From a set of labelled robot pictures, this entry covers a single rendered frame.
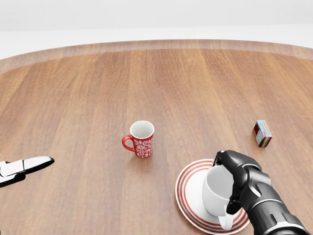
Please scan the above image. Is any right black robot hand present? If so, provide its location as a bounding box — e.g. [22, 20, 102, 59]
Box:
[212, 149, 273, 215]

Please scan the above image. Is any red mug with white pattern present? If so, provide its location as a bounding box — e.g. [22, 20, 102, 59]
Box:
[121, 120, 156, 159]

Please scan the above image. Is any small printed food box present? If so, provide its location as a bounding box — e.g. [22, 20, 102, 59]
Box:
[252, 119, 273, 148]

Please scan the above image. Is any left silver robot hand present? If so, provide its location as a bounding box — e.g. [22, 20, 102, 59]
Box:
[0, 156, 55, 188]

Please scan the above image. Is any white plate with red rings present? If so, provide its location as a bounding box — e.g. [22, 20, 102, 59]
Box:
[175, 159, 251, 234]

